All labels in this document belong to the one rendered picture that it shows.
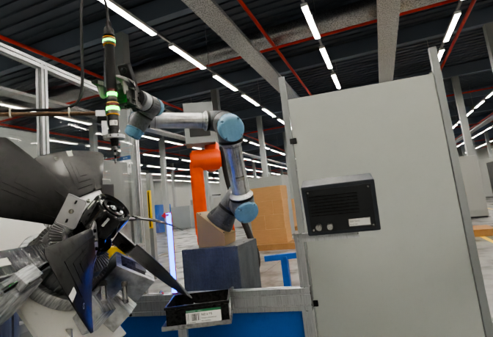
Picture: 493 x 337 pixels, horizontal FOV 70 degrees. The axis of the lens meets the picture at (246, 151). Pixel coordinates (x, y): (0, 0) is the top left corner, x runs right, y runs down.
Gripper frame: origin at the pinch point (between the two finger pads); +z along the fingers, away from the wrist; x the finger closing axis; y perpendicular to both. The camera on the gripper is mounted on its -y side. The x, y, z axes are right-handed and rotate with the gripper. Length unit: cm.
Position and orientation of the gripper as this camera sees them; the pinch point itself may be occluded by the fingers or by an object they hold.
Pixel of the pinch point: (105, 77)
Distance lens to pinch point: 131.0
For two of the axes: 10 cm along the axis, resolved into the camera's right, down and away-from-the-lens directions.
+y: 1.1, 9.8, -1.5
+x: -9.6, 1.4, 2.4
